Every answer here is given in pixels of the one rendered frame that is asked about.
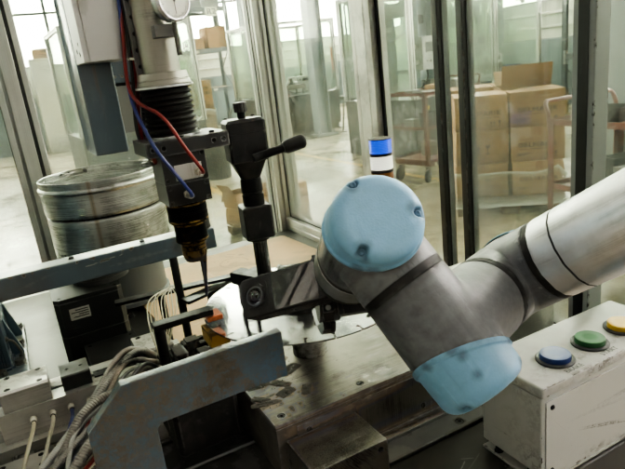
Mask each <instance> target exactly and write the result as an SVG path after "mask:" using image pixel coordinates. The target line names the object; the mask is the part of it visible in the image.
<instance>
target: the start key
mask: <svg viewBox="0 0 625 469"><path fill-rule="evenodd" d="M574 342H575V343H576V344H578V345H580V346H583V347H587V348H600V347H603V346H605V336H604V335H603V334H602V333H600V332H597V331H592V330H582V331H579V332H577V333H576V334H575V336H574Z"/></svg>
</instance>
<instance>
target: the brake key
mask: <svg viewBox="0 0 625 469"><path fill-rule="evenodd" d="M539 359H540V360H541V361H543V362H545V363H547V364H551V365H565V364H568V363H570V362H571V353H570V352H569V351H568V350H567V349H565V348H563V347H560V346H546V347H543V348H541V349H540V351H539Z"/></svg>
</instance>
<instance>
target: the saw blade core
mask: <svg viewBox="0 0 625 469"><path fill-rule="evenodd" d="M208 305H209V306H210V307H211V308H212V309H214V308H217V309H218V310H219V311H220V312H221V313H222V314H223V318H222V319H219V320H216V321H213V322H209V323H208V322H207V321H206V320H205V322H206V324H207V325H211V326H210V327H209V328H210V329H211V330H212V331H214V332H215V333H217V334H218V335H220V336H221V337H223V338H226V339H229V340H232V341H235V342H237V341H240V340H242V339H244V338H247V337H250V336H253V335H256V334H259V333H261V332H264V331H267V330H270V329H273V328H278V329H280V330H281V332H282V339H283V345H284V346H292V345H302V344H304V340H305V339H307V340H306V342H307V344H311V343H317V342H326V341H331V340H335V337H334V336H333V335H332V334H335V336H336V338H337V339H338V338H342V337H345V336H349V335H352V334H354V333H357V332H359V331H362V330H365V329H367V328H370V327H372V326H374V325H376V323H375V322H374V320H373V319H372V318H371V317H368V318H366V315H367V314H368V313H365V314H359V315H349V316H344V317H341V318H340V320H338V321H335V322H336V331H335V332H334V333H329V334H323V335H322V334H321V333H320V331H319V330H318V328H317V325H316V323H315V320H314V317H313V309H308V310H301V311H297V312H294V313H291V314H287V315H281V316H277V317H274V318H270V319H267V320H263V321H256V320H251V319H247V318H245V317H244V313H243V308H242V306H241V304H240V299H239V292H238V287H237V285H234V284H232V283H231V284H229V285H227V286H226V287H224V288H222V289H221V290H219V291H218V292H217V293H216V294H214V295H213V296H212V298H210V300H209V301H208V302H207V304H206V306H208ZM359 327H360V328H359Z"/></svg>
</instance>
